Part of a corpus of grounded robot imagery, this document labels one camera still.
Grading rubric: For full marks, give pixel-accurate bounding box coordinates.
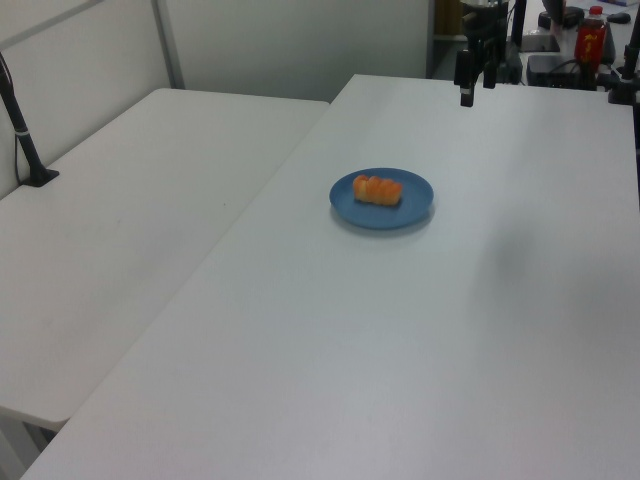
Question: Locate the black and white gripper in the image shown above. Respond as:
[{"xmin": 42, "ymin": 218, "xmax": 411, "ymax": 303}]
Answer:
[{"xmin": 454, "ymin": 0, "xmax": 510, "ymax": 108}]

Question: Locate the orange twisted bread roll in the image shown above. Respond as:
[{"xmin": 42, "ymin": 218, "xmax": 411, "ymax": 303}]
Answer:
[{"xmin": 352, "ymin": 174, "xmax": 404, "ymax": 208}]

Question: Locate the black vertical pole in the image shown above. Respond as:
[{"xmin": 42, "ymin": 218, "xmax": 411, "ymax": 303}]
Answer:
[{"xmin": 508, "ymin": 0, "xmax": 528, "ymax": 53}]

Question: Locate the black electronics box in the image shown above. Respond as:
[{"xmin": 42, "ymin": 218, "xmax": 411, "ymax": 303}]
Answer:
[{"xmin": 526, "ymin": 53, "xmax": 601, "ymax": 92}]

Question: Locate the red drink bottle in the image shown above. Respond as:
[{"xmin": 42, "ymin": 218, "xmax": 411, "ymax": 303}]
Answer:
[{"xmin": 574, "ymin": 5, "xmax": 609, "ymax": 77}]

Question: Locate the black clamp stand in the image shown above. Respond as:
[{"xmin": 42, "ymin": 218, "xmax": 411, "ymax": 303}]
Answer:
[{"xmin": 606, "ymin": 28, "xmax": 640, "ymax": 107}]

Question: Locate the blue round plate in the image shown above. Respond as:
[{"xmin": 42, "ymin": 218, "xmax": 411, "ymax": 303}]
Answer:
[{"xmin": 329, "ymin": 167, "xmax": 435, "ymax": 231}]

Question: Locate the white side table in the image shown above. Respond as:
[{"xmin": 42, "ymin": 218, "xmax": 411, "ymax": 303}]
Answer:
[{"xmin": 0, "ymin": 87, "xmax": 332, "ymax": 480}]

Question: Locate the grey metal partition post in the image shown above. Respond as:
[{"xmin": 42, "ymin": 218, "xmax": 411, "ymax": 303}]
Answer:
[{"xmin": 151, "ymin": 0, "xmax": 187, "ymax": 92}]

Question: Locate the black camera stand pole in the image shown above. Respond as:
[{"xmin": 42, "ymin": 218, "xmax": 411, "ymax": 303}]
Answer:
[{"xmin": 0, "ymin": 51, "xmax": 61, "ymax": 188}]

